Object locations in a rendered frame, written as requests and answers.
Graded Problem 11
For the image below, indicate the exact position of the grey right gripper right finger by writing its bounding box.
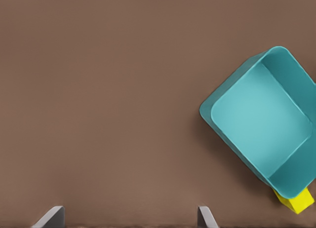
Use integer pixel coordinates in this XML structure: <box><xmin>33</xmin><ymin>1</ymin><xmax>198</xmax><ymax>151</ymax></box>
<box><xmin>197</xmin><ymin>205</ymin><xmax>220</xmax><ymax>228</ymax></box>

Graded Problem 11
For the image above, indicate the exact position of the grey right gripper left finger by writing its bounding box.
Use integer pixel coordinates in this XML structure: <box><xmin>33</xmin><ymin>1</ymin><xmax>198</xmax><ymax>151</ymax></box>
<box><xmin>31</xmin><ymin>205</ymin><xmax>66</xmax><ymax>228</ymax></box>

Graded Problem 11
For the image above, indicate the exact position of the yellow cube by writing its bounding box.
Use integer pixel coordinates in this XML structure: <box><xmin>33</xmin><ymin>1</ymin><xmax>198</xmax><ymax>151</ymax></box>
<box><xmin>273</xmin><ymin>187</ymin><xmax>316</xmax><ymax>215</ymax></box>

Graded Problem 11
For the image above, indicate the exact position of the teal square bin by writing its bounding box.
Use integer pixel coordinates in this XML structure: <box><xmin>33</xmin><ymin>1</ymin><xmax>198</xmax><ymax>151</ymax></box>
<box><xmin>198</xmin><ymin>45</ymin><xmax>316</xmax><ymax>199</ymax></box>

